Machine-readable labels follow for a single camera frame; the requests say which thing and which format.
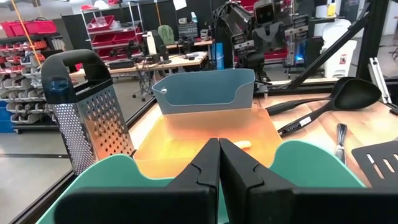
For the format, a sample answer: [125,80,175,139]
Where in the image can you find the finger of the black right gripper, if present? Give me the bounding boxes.
[252,24,270,52]
[269,24,287,52]

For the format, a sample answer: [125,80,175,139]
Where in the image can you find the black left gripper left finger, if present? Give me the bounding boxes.
[54,138,221,224]

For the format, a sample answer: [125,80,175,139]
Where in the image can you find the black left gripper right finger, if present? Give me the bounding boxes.
[220,138,398,224]

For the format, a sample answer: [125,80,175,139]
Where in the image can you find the black nylon ladle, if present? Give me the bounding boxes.
[266,77,358,116]

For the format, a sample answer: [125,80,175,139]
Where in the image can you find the steel table knife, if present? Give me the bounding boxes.
[334,123,348,165]

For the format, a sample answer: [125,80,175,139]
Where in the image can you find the black serving spoon white label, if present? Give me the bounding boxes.
[277,79,382,138]

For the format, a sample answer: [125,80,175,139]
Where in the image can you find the black slotted spatula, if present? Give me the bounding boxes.
[351,139,398,188]

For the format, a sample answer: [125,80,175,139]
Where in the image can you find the blue plastic panel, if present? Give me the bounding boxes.
[211,42,225,71]

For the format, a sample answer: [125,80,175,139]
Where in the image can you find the teal plastic bin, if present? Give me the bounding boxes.
[35,139,366,224]

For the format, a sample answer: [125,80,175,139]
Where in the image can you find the white waste bin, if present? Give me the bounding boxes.
[320,18,358,79]

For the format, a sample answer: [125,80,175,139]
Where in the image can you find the blue-grey plastic bin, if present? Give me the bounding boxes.
[151,68,256,115]

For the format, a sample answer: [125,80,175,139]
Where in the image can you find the wooden workbench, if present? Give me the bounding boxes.
[68,51,210,78]

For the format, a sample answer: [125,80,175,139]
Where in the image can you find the green chair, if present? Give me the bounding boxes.
[157,24,176,46]

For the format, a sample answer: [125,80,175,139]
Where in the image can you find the silver aluminium extrusion piece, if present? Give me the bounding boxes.
[368,57,393,105]

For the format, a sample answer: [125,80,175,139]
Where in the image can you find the blue plastic crate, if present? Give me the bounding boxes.
[0,100,15,134]

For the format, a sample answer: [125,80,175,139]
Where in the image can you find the shelf with red bins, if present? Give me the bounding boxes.
[0,18,68,134]

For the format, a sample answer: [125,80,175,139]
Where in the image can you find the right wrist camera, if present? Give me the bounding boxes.
[254,0,276,25]

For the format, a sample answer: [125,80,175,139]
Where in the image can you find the steel box grater black handle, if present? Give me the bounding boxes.
[41,49,136,175]

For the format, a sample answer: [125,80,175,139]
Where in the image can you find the wire rack with red bins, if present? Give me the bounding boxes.
[80,2,146,63]

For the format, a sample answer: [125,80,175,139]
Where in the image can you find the yellow extension cable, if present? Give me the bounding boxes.
[10,0,44,67]

